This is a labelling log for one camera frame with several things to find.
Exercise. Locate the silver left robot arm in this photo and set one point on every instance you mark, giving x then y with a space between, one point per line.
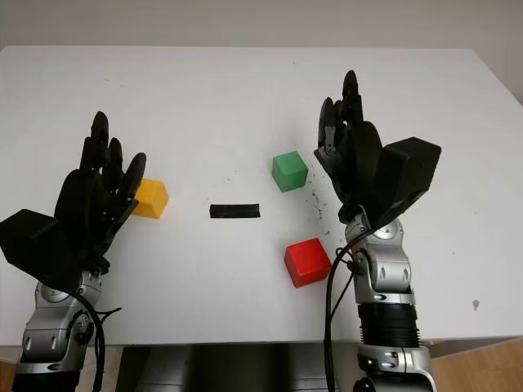
49 326

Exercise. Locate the red wooden block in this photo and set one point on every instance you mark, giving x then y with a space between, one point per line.
306 261

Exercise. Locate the black tape strip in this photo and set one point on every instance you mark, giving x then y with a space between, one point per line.
235 211

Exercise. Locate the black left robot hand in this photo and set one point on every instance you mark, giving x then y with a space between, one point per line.
88 196

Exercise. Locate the green wooden block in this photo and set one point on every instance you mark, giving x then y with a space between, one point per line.
290 169

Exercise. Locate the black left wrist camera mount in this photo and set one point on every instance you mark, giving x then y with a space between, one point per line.
32 245

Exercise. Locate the yellow wooden block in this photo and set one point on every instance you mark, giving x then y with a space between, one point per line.
153 200

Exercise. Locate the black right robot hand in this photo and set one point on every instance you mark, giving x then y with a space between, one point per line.
359 163

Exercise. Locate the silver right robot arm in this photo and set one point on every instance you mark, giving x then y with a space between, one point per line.
388 265

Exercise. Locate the grey robot lower body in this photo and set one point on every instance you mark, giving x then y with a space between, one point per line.
229 371

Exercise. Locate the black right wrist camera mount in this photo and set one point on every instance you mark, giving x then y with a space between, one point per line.
408 175

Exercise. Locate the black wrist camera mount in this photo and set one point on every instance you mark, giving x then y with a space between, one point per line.
408 175
32 245

